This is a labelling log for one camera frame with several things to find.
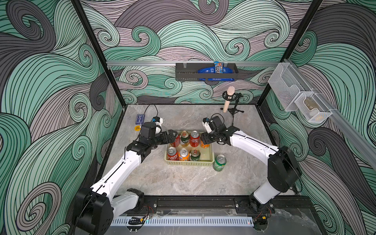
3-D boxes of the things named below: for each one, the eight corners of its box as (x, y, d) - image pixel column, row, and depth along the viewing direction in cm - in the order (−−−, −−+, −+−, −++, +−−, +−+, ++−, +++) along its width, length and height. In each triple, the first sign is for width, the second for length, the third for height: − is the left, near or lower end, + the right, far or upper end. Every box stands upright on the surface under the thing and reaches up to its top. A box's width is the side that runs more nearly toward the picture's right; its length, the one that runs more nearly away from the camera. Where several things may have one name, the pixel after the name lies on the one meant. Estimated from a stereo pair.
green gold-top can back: (180, 147, 97) (180, 138, 88) (180, 140, 101) (180, 130, 92) (189, 147, 97) (189, 138, 88) (189, 140, 101) (189, 130, 92)
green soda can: (213, 172, 86) (216, 164, 78) (212, 162, 90) (215, 154, 82) (223, 172, 86) (227, 164, 78) (221, 162, 90) (225, 154, 82)
